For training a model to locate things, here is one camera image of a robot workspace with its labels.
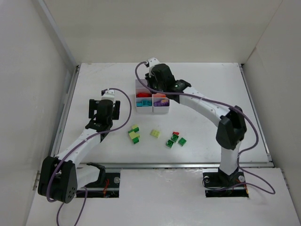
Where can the lime square lego brick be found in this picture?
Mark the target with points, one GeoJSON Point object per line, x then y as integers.
{"type": "Point", "coordinates": [155, 133]}

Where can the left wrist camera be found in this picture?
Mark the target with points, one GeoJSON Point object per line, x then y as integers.
{"type": "Point", "coordinates": [108, 94]}

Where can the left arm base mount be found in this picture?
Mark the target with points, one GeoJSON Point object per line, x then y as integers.
{"type": "Point", "coordinates": [108, 188]}

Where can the left white divided container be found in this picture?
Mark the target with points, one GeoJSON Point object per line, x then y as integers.
{"type": "Point", "coordinates": [139, 88]}

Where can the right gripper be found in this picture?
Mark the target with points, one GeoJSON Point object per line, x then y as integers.
{"type": "Point", "coordinates": [150, 83]}

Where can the right white divided container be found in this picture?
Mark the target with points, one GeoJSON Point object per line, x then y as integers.
{"type": "Point", "coordinates": [160, 110]}

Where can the red rounded lego brick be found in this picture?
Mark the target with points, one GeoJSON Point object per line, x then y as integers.
{"type": "Point", "coordinates": [140, 95]}

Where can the green lego brick right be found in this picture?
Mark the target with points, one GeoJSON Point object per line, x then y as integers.
{"type": "Point", "coordinates": [182, 141]}

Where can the aluminium rail front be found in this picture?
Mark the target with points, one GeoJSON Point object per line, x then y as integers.
{"type": "Point", "coordinates": [182, 165]}

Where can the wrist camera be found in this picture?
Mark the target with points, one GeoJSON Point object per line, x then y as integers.
{"type": "Point", "coordinates": [108, 94]}
{"type": "Point", "coordinates": [151, 62]}

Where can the green lego brick lower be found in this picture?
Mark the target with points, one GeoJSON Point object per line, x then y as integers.
{"type": "Point", "coordinates": [169, 143]}

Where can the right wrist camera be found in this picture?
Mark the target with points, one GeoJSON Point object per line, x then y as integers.
{"type": "Point", "coordinates": [151, 62]}

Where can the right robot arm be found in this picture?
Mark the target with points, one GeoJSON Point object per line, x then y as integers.
{"type": "Point", "coordinates": [231, 126]}

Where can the purple curved lego brick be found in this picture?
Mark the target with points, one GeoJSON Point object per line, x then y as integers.
{"type": "Point", "coordinates": [165, 101]}

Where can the teal rounded lego brick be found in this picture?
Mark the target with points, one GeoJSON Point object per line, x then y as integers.
{"type": "Point", "coordinates": [146, 103]}

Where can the white divided container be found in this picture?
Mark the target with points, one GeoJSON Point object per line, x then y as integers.
{"type": "Point", "coordinates": [160, 110]}
{"type": "Point", "coordinates": [139, 88]}

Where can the green and lime lego cluster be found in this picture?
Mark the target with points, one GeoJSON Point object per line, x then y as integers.
{"type": "Point", "coordinates": [134, 134]}

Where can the orange round lego piece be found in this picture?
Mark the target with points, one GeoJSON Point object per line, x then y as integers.
{"type": "Point", "coordinates": [159, 95]}

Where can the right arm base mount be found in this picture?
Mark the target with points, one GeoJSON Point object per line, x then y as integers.
{"type": "Point", "coordinates": [218, 184]}

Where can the red round lego piece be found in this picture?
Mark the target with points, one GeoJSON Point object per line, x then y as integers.
{"type": "Point", "coordinates": [147, 95]}

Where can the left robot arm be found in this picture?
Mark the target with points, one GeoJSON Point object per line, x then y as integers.
{"type": "Point", "coordinates": [60, 176]}

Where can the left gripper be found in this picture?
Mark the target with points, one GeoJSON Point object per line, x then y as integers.
{"type": "Point", "coordinates": [92, 108]}

